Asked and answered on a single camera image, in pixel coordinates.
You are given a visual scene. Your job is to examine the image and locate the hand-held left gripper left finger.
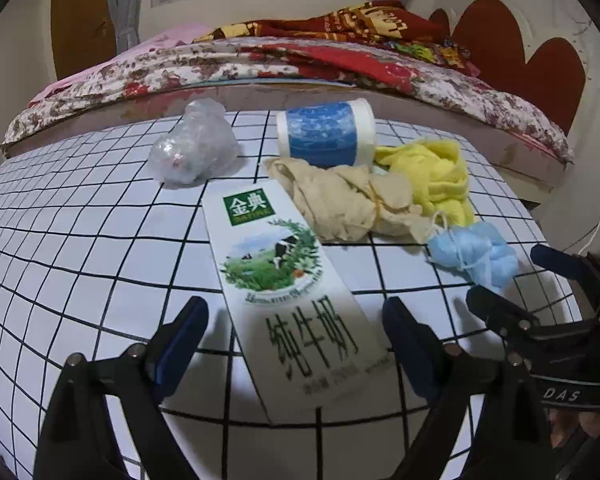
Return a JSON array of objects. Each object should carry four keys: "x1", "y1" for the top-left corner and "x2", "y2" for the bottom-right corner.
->
[{"x1": 32, "y1": 296, "x2": 211, "y2": 480}]

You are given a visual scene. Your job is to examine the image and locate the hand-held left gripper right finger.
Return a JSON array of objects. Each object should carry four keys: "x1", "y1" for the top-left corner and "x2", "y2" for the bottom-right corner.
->
[{"x1": 382, "y1": 296, "x2": 556, "y2": 480}]

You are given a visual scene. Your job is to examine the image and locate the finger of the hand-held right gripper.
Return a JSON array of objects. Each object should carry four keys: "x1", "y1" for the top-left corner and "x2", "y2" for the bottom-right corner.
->
[
  {"x1": 466, "y1": 285, "x2": 543, "y2": 341},
  {"x1": 530, "y1": 244, "x2": 600, "y2": 291}
]

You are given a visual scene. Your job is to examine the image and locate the blue face mask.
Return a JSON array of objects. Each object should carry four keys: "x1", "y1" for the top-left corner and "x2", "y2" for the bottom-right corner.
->
[{"x1": 426, "y1": 222, "x2": 520, "y2": 293}]

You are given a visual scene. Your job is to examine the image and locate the white green milk carton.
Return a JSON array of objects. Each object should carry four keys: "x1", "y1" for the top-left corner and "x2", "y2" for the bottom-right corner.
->
[{"x1": 201, "y1": 182, "x2": 392, "y2": 423}]

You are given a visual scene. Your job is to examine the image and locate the yellow cloth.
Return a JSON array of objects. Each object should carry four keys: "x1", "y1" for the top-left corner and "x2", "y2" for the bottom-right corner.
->
[{"x1": 374, "y1": 140, "x2": 476, "y2": 228}]

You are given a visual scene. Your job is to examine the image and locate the beige cloth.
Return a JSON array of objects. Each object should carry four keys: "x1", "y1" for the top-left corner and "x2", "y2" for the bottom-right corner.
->
[{"x1": 265, "y1": 156, "x2": 431, "y2": 245}]

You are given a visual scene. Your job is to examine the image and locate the clear plastic bag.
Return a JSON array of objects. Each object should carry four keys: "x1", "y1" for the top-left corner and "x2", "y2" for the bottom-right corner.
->
[{"x1": 149, "y1": 98, "x2": 241, "y2": 188}]

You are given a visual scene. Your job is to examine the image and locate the white cup with blue label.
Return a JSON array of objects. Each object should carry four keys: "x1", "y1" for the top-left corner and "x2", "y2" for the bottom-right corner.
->
[{"x1": 276, "y1": 98, "x2": 376, "y2": 168}]

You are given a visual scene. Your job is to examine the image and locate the person's right hand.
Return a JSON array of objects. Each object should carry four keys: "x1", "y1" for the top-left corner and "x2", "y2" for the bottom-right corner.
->
[{"x1": 550, "y1": 405, "x2": 600, "y2": 480}]

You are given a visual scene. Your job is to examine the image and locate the white checked tablecloth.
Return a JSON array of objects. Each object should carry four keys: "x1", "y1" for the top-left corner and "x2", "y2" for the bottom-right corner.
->
[{"x1": 0, "y1": 107, "x2": 583, "y2": 480}]

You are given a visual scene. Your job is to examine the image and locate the red scalloped headboard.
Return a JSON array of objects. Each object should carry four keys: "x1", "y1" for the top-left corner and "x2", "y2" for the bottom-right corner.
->
[{"x1": 427, "y1": 0, "x2": 588, "y2": 136}]

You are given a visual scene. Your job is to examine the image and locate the floral bed sheet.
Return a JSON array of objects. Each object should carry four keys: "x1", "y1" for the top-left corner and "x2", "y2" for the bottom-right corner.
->
[{"x1": 0, "y1": 37, "x2": 576, "y2": 163}]

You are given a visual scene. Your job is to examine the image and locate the red printed blanket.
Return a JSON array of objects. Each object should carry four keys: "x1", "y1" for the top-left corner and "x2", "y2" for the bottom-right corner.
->
[{"x1": 192, "y1": 0, "x2": 481, "y2": 78}]

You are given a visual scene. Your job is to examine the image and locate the pink blanket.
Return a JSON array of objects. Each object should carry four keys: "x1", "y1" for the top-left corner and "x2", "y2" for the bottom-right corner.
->
[{"x1": 27, "y1": 22, "x2": 216, "y2": 108}]

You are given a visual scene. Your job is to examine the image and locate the brown wooden door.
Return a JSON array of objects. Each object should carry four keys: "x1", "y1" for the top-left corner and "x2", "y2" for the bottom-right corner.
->
[{"x1": 50, "y1": 0, "x2": 116, "y2": 83}]

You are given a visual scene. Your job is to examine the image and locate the grey curtain beside door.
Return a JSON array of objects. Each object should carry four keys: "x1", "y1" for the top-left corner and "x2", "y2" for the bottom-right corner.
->
[{"x1": 105, "y1": 0, "x2": 153, "y2": 53}]

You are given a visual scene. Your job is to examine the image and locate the beige bed frame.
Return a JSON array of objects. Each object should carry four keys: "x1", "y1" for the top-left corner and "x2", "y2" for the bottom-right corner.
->
[{"x1": 517, "y1": 175, "x2": 561, "y2": 211}]

